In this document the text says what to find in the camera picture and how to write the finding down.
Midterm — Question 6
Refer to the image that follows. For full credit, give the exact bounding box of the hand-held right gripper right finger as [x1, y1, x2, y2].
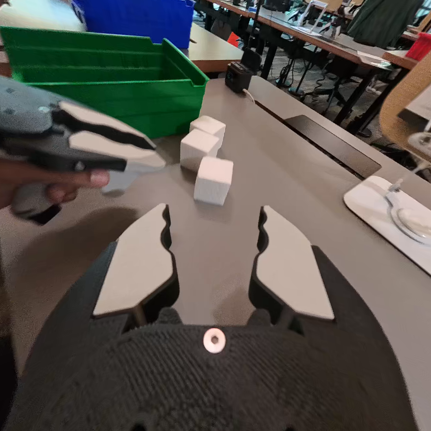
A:
[249, 205, 335, 326]

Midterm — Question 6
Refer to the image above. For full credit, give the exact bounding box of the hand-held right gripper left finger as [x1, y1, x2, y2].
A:
[92, 203, 180, 326]

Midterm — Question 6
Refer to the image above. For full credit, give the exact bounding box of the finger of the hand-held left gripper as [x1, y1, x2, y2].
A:
[53, 100, 158, 151]
[68, 131, 167, 170]

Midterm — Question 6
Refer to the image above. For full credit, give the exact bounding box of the white foam cube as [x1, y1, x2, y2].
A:
[180, 130, 222, 173]
[189, 116, 226, 149]
[194, 156, 234, 206]

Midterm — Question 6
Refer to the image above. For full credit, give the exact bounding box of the grey desk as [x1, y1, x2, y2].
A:
[0, 76, 431, 431]

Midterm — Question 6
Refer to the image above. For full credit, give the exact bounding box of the pale desk with wooden edge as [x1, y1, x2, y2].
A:
[187, 22, 244, 73]

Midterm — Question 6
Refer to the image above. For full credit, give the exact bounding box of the long brown desk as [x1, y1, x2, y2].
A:
[202, 0, 396, 73]

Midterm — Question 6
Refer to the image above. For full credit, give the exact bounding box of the person's left hand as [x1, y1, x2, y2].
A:
[0, 158, 111, 210]

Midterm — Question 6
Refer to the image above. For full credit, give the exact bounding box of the green plastic bin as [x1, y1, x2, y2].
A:
[0, 26, 210, 139]

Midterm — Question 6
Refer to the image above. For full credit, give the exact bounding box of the white laptop stand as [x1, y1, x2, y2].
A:
[343, 131, 431, 277]

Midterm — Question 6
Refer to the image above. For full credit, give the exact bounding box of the blue plastic bin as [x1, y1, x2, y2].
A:
[71, 0, 196, 49]

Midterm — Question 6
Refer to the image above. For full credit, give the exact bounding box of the red box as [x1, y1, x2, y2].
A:
[406, 32, 431, 61]

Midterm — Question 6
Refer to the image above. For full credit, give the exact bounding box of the dark green jacket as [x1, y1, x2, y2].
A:
[347, 0, 425, 48]

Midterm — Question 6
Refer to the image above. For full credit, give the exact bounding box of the dark cable tray lid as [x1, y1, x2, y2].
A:
[286, 114, 382, 180]

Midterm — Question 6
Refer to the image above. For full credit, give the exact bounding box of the black camera device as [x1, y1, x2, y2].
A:
[225, 47, 262, 94]

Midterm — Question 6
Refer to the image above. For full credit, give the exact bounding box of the white frame stand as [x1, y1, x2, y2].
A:
[298, 0, 328, 33]

